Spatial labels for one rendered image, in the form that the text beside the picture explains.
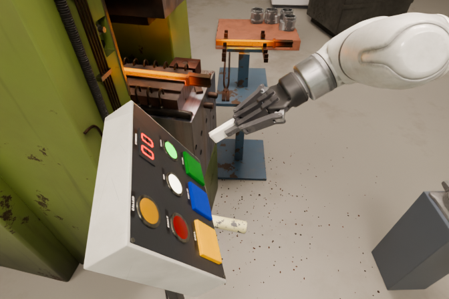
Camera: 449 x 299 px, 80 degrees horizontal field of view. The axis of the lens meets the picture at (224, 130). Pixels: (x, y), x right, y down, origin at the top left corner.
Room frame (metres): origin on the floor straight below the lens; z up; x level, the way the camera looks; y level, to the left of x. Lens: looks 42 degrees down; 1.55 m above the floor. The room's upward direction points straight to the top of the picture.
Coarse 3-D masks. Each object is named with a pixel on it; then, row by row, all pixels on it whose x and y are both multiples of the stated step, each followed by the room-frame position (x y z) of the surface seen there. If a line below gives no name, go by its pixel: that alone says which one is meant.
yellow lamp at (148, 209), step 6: (144, 198) 0.25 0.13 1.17; (144, 204) 0.24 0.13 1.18; (150, 204) 0.24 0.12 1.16; (144, 210) 0.22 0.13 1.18; (150, 210) 0.23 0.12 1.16; (156, 210) 0.24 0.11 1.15; (144, 216) 0.21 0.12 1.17; (150, 216) 0.22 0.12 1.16; (156, 216) 0.23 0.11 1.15; (150, 222) 0.21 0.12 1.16
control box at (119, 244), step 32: (128, 128) 0.39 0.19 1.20; (160, 128) 0.48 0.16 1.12; (128, 160) 0.31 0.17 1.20; (160, 160) 0.37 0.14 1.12; (96, 192) 0.27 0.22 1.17; (128, 192) 0.24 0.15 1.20; (160, 192) 0.29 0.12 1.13; (96, 224) 0.20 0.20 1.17; (128, 224) 0.19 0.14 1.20; (160, 224) 0.22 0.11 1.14; (192, 224) 0.27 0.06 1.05; (96, 256) 0.15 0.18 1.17; (128, 256) 0.16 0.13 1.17; (160, 256) 0.17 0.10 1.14; (192, 256) 0.20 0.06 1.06; (192, 288) 0.17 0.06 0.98
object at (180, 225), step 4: (176, 216) 0.26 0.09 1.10; (176, 220) 0.25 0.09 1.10; (180, 220) 0.25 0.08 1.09; (176, 224) 0.24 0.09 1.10; (180, 224) 0.25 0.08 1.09; (184, 224) 0.25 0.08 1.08; (176, 228) 0.23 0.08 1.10; (180, 228) 0.24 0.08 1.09; (184, 228) 0.24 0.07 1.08; (176, 232) 0.22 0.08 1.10; (180, 232) 0.23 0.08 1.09; (184, 232) 0.23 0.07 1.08; (180, 236) 0.22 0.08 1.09; (184, 236) 0.23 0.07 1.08
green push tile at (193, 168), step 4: (184, 152) 0.47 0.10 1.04; (184, 156) 0.46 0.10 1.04; (188, 156) 0.47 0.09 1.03; (184, 160) 0.45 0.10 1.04; (188, 160) 0.45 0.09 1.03; (192, 160) 0.47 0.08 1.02; (188, 164) 0.44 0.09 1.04; (192, 164) 0.45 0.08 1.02; (196, 164) 0.47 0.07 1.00; (188, 168) 0.42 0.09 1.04; (192, 168) 0.43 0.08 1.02; (196, 168) 0.45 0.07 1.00; (200, 168) 0.47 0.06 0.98; (188, 172) 0.41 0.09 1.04; (192, 172) 0.42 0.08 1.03; (196, 172) 0.43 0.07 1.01; (200, 172) 0.45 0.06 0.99; (192, 176) 0.41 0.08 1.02; (196, 176) 0.42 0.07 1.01; (200, 176) 0.43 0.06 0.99; (196, 180) 0.41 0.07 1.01; (200, 180) 0.42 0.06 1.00; (200, 184) 0.41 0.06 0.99; (204, 184) 0.42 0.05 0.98
